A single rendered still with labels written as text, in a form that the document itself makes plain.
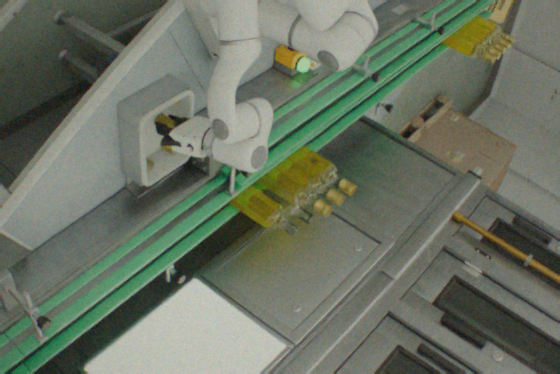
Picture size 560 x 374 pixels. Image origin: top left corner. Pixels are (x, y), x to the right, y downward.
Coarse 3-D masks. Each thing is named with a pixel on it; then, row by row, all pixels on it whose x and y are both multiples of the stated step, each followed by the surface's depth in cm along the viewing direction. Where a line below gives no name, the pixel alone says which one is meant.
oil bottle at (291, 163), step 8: (288, 160) 186; (296, 160) 186; (288, 168) 184; (296, 168) 184; (304, 168) 184; (312, 168) 185; (304, 176) 182; (312, 176) 182; (320, 176) 183; (312, 184) 181; (320, 184) 182
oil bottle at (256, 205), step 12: (240, 192) 175; (252, 192) 176; (240, 204) 176; (252, 204) 173; (264, 204) 173; (276, 204) 174; (252, 216) 175; (264, 216) 172; (276, 216) 171; (276, 228) 173
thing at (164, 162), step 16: (176, 96) 152; (192, 96) 156; (160, 112) 161; (176, 112) 163; (192, 112) 160; (144, 128) 148; (144, 144) 151; (144, 160) 154; (160, 160) 166; (176, 160) 167; (144, 176) 157; (160, 176) 163
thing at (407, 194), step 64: (384, 128) 230; (384, 192) 208; (448, 192) 208; (192, 256) 182; (448, 256) 192; (512, 256) 194; (128, 320) 164; (384, 320) 173; (448, 320) 173; (512, 320) 176
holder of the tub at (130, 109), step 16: (160, 80) 157; (176, 80) 157; (128, 96) 151; (144, 96) 151; (160, 96) 152; (128, 112) 147; (144, 112) 147; (128, 128) 151; (128, 144) 155; (128, 160) 159; (128, 176) 163; (144, 192) 167
